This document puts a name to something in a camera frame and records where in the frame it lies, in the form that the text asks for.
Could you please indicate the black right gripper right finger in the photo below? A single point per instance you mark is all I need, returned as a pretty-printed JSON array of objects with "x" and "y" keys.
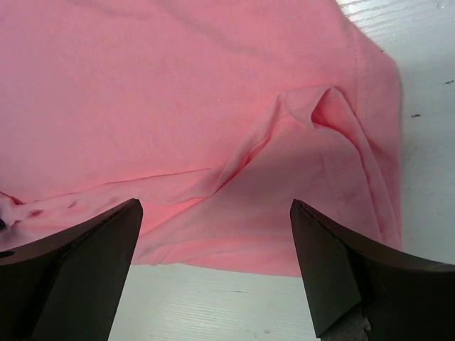
[{"x": 360, "y": 289}]

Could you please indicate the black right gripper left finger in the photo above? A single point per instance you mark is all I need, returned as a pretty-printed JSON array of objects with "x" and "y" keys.
[{"x": 67, "y": 286}]

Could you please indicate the pink t-shirt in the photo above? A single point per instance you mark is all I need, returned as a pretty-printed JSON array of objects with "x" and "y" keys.
[{"x": 216, "y": 115}]

